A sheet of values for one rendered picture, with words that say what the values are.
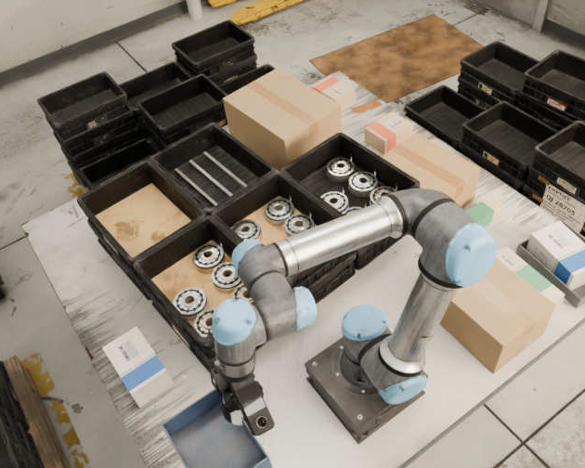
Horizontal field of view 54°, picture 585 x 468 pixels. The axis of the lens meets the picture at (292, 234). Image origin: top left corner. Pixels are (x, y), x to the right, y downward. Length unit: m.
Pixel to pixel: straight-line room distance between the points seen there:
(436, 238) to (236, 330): 0.45
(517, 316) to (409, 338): 0.50
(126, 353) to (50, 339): 1.21
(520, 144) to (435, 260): 1.92
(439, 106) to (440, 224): 2.28
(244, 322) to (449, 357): 0.97
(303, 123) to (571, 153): 1.26
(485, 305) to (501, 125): 1.55
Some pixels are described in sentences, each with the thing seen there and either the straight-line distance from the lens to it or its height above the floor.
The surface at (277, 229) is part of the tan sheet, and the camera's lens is 1.99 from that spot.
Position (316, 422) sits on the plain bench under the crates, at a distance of 1.75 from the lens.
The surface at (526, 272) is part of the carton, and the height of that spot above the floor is 0.76.
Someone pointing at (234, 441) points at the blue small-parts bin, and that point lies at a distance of 1.35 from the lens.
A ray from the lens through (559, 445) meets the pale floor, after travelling 2.60.
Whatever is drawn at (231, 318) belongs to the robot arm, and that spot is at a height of 1.47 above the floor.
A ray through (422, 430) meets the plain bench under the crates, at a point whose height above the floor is 0.70.
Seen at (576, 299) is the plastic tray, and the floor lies 0.74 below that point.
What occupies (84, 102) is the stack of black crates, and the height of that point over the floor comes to 0.49.
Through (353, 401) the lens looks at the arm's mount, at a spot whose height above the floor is 0.80.
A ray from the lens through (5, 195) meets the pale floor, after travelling 3.90.
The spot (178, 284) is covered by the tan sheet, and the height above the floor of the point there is 0.83.
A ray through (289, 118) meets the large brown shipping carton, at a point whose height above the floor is 0.90.
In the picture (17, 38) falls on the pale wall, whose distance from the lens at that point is 4.83.
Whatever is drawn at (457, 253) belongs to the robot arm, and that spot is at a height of 1.41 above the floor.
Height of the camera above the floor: 2.30
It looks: 48 degrees down
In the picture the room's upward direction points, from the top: 7 degrees counter-clockwise
